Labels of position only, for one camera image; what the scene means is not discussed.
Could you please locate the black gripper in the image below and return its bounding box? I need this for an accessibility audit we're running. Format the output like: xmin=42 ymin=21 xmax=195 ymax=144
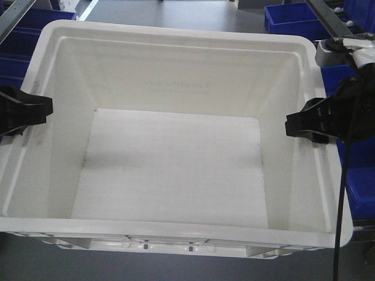
xmin=285 ymin=68 xmax=374 ymax=143

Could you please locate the blue bin back right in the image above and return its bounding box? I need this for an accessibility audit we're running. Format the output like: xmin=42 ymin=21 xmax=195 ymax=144
xmin=264 ymin=2 xmax=330 ymax=41

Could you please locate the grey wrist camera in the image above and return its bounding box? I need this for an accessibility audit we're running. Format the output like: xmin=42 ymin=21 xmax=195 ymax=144
xmin=314 ymin=33 xmax=374 ymax=69

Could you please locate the blue bins stack left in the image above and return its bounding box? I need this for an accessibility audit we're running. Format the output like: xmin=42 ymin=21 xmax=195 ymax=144
xmin=1 ymin=8 xmax=76 ymax=88

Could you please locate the black cable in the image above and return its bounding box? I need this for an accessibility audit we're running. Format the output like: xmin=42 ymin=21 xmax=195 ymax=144
xmin=332 ymin=76 xmax=362 ymax=281

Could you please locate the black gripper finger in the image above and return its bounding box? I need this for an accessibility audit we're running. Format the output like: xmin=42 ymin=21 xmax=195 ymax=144
xmin=1 ymin=85 xmax=53 ymax=136

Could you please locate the white plastic tote bin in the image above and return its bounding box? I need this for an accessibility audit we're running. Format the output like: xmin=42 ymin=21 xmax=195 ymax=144
xmin=1 ymin=20 xmax=341 ymax=259

